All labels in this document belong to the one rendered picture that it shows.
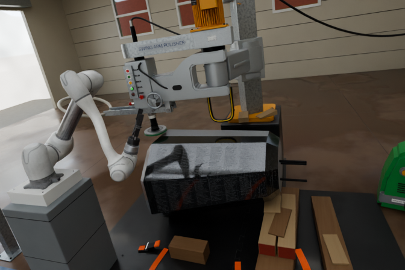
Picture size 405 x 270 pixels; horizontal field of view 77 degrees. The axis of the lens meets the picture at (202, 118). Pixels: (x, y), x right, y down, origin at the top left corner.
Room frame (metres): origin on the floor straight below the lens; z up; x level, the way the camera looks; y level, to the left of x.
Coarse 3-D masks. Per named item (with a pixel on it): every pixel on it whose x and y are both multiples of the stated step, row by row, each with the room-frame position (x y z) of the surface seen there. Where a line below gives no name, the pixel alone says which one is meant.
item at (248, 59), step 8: (232, 48) 2.64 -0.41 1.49; (248, 48) 2.52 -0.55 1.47; (256, 48) 2.53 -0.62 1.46; (232, 56) 2.23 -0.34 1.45; (240, 56) 2.37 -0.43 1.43; (248, 56) 2.51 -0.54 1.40; (256, 56) 2.53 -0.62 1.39; (232, 64) 2.22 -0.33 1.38; (240, 64) 2.33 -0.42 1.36; (248, 64) 2.49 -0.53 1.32; (256, 64) 2.53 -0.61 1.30; (264, 64) 2.62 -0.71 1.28; (232, 72) 2.20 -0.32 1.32; (240, 72) 2.34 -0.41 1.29; (248, 72) 2.53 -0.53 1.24
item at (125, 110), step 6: (174, 102) 2.32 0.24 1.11; (114, 108) 2.45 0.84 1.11; (120, 108) 2.44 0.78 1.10; (126, 108) 2.42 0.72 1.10; (132, 108) 2.41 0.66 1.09; (144, 108) 2.26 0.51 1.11; (150, 108) 2.25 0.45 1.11; (162, 108) 2.22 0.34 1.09; (108, 114) 2.34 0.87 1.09; (114, 114) 2.33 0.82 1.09; (120, 114) 2.32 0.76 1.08; (126, 114) 2.30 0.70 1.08; (132, 114) 2.29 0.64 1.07
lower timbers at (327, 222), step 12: (288, 192) 2.02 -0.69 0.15; (312, 204) 1.86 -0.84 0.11; (324, 204) 1.81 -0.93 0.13; (324, 216) 1.67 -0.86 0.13; (324, 228) 1.55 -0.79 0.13; (336, 228) 1.53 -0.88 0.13; (324, 252) 1.35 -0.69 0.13; (264, 264) 1.31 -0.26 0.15; (276, 264) 1.30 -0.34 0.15; (288, 264) 1.28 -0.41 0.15; (324, 264) 1.29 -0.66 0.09
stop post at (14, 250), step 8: (0, 208) 2.01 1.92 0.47; (0, 216) 1.99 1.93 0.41; (0, 224) 1.96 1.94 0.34; (0, 232) 1.94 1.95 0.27; (8, 232) 1.99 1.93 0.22; (0, 240) 1.96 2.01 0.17; (8, 240) 1.96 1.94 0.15; (8, 248) 1.94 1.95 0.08; (16, 248) 1.99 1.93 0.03; (0, 256) 1.94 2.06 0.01; (8, 256) 1.93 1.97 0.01; (16, 256) 1.92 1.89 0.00
